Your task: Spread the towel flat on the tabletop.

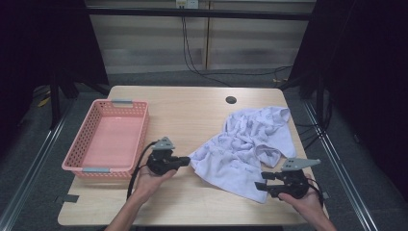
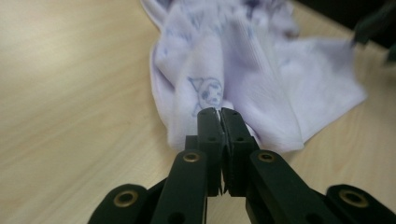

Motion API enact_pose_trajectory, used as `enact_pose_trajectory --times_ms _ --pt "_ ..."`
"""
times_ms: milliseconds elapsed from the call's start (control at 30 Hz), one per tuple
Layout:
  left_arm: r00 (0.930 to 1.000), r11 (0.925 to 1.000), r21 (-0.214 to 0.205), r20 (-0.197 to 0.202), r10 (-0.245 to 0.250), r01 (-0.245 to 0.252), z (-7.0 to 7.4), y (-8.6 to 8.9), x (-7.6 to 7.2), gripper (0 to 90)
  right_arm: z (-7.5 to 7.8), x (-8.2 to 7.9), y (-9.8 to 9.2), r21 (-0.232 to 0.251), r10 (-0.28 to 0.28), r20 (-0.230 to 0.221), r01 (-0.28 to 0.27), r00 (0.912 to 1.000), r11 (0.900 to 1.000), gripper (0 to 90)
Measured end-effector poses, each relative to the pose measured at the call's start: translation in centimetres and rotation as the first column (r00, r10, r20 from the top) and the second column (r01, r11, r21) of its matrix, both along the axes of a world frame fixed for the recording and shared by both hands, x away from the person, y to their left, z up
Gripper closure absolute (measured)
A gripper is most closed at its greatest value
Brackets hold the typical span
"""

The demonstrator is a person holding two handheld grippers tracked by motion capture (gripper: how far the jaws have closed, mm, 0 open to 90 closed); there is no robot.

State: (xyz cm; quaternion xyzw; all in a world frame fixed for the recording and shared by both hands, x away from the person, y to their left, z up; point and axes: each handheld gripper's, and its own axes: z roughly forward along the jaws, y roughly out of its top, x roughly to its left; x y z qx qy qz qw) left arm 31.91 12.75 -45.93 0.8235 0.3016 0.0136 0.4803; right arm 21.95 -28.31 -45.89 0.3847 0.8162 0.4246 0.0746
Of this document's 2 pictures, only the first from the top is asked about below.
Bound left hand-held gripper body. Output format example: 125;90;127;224
146;136;177;177

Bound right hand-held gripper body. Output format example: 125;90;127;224
270;157;322;200

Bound white garment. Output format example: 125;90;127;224
188;105;298;205

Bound pink perforated plastic basket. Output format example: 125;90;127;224
61;98;150;180

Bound person's left hand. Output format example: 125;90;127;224
133;165;178;205

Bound person's right hand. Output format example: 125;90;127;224
277;174;325;223

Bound black metal stand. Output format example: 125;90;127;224
48;71;80;130
298;71;325;127

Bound black tape strip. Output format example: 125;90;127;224
55;193;80;205

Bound black horizontal metal bar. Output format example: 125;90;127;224
86;7;314;22

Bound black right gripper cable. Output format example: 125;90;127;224
306;177;325;207

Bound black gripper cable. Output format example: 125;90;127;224
126;141;159;200
306;177;325;207

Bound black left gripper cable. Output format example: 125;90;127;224
126;141;159;200

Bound metal floor rail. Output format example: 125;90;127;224
0;98;79;231
302;99;380;231

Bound black floor cables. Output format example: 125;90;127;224
293;120;332;150

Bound black hanging cable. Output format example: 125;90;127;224
180;15;233;88
183;15;293;77

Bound white wall outlet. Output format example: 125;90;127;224
174;0;200;10

